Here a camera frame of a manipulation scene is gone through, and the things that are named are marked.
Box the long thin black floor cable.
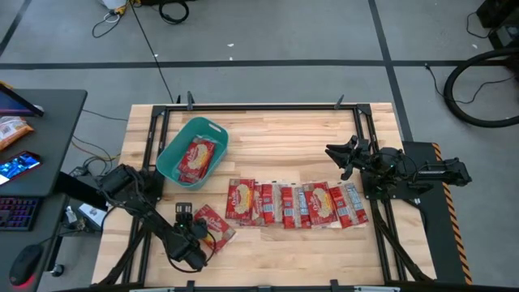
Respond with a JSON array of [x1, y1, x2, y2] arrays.
[[128, 0, 175, 105]]

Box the smartphone with lit screen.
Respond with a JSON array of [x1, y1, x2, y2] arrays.
[[0, 151, 43, 187]]

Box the thin black wavy cable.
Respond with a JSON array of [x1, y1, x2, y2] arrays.
[[424, 62, 514, 105]]

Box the thin black cable loop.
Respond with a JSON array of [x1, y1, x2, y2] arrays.
[[465, 11, 494, 40]]

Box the thin black desk cable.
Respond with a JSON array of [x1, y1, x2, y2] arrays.
[[82, 108, 129, 122]]

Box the teal plastic basket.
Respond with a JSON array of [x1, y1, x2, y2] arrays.
[[156, 116, 230, 191]]

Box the black computer mouse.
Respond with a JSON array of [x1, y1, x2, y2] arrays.
[[8, 243, 45, 287]]

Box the black equipment case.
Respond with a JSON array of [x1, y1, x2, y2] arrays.
[[476, 0, 519, 49]]

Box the tilted computer screen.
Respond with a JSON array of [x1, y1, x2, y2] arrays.
[[0, 82, 45, 118]]

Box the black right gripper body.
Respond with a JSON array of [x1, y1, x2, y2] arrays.
[[341, 135, 374, 181]]

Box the orange snack bag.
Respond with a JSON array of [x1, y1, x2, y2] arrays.
[[0, 116, 35, 152]]

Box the black backlit keyboard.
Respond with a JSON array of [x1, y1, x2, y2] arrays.
[[0, 195, 41, 232]]

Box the black desk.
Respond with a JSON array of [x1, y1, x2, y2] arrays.
[[0, 88, 88, 292]]

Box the black metal table frame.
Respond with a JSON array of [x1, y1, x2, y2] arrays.
[[97, 92, 433, 292]]

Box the small white box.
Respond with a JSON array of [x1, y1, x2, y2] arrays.
[[78, 202, 107, 229]]

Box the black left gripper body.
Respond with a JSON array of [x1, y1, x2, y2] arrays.
[[174, 201, 210, 244]]

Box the black floor plate hazard stripe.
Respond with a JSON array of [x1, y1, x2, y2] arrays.
[[401, 140, 474, 285]]

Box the coiled black cable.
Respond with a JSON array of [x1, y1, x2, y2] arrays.
[[157, 0, 191, 25]]

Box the thick black hose ring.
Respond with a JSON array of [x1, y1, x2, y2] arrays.
[[443, 47, 519, 129]]

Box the looped white and black cable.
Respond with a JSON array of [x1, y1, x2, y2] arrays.
[[92, 11, 122, 40]]

